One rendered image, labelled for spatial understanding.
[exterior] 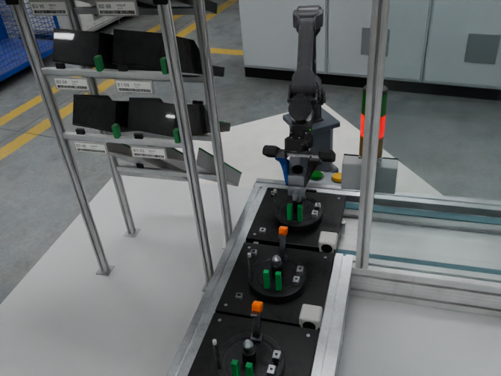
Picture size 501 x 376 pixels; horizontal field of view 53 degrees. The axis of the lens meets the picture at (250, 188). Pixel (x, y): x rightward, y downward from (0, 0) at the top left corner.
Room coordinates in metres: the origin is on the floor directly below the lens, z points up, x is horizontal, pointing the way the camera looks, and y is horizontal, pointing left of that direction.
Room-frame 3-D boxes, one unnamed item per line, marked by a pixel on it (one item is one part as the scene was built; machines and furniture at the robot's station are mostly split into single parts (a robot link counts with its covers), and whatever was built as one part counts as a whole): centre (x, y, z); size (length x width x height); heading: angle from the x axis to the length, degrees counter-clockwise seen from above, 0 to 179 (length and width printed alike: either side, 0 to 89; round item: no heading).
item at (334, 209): (1.10, -0.13, 0.96); 0.24 x 0.24 x 0.02; 71
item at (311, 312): (0.86, -0.05, 1.01); 0.24 x 0.24 x 0.13; 71
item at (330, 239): (0.98, -0.19, 0.97); 0.05 x 0.05 x 0.04; 71
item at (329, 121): (1.51, -0.22, 0.96); 0.15 x 0.15 x 0.20; 19
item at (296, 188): (1.09, -0.12, 1.10); 0.08 x 0.04 x 0.07; 162
